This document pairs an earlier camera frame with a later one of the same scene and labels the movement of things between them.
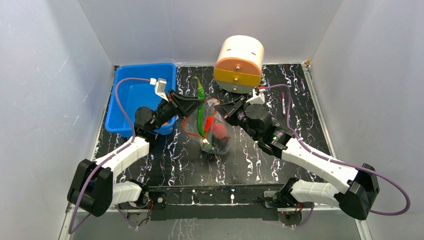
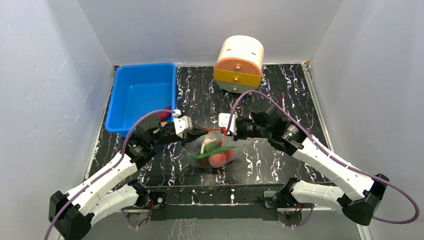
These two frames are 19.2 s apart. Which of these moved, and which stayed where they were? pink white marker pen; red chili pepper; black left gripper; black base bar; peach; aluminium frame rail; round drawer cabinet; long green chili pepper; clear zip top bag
Moved: long green chili pepper; peach; red chili pepper; black left gripper; clear zip top bag
Stayed: black base bar; aluminium frame rail; round drawer cabinet; pink white marker pen
